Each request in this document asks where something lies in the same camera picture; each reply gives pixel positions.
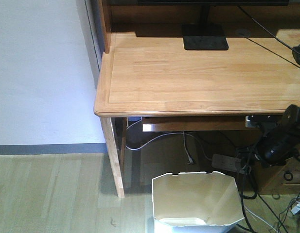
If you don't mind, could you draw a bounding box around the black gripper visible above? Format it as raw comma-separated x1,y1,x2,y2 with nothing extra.
254,127,300,168

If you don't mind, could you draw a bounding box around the white paper trash bin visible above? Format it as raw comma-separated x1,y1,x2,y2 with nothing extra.
152,171,244,233

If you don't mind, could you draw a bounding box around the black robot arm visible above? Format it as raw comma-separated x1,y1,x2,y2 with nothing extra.
254,104,300,168

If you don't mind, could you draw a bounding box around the grey power strip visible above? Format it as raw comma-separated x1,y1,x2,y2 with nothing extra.
212,154,244,174

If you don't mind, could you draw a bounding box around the wooden keyboard tray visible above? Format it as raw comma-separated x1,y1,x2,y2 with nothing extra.
141,116,251,132

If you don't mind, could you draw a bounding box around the black computer mouse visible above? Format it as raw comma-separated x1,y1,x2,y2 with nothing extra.
292,46,300,65

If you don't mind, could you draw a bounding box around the black computer monitor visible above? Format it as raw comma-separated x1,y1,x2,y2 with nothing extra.
137,0,289,50

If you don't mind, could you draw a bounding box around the wooden desk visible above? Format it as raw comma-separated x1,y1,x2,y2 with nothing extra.
94,0,300,198

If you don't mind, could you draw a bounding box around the white cable under desk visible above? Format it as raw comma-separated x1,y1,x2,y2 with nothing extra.
125,120,213,166

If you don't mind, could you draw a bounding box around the grey desk cable grommet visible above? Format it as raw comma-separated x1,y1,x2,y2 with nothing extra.
235,29,251,38

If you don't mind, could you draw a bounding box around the black monitor cable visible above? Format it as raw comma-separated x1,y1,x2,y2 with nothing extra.
237,5,300,71

